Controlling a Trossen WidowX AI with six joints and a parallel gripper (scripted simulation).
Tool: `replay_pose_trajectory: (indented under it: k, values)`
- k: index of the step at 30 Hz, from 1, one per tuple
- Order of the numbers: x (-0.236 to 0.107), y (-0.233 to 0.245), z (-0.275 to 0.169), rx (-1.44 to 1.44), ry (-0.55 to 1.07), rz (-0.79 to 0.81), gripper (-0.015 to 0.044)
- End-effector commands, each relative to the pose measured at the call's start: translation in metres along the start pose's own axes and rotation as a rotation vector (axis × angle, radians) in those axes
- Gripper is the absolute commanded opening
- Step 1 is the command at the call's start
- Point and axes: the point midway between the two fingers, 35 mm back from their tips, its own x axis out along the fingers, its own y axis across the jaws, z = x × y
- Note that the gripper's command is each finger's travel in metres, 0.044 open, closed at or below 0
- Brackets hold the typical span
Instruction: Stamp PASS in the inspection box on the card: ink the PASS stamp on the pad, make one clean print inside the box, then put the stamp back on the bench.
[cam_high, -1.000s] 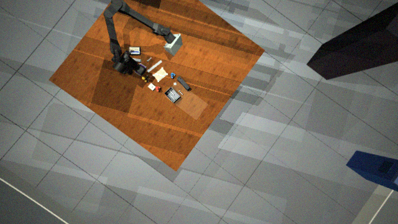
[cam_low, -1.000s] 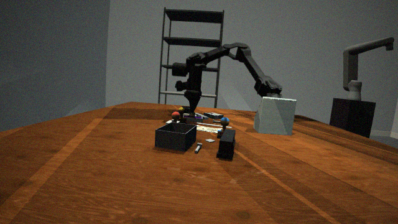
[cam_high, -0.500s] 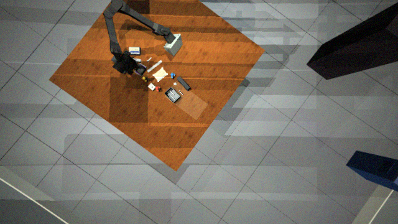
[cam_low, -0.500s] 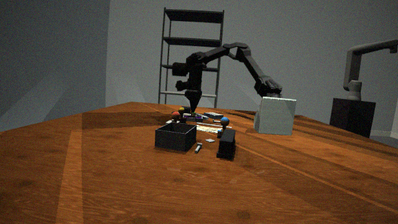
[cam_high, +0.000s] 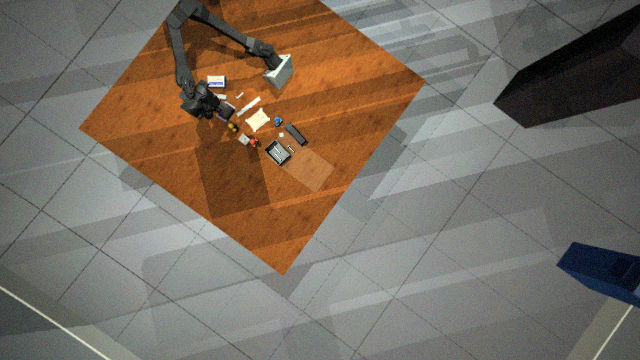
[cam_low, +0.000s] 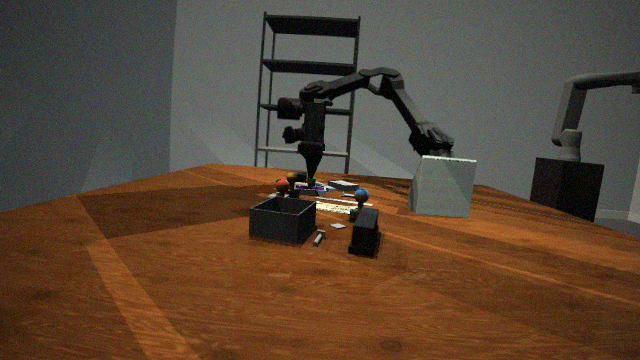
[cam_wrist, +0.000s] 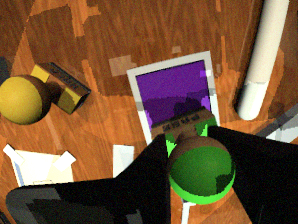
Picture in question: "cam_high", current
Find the white inspection card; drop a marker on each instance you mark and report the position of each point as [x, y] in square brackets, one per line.
[258, 120]

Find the white flat bar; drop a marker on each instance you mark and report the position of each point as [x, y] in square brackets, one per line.
[248, 107]

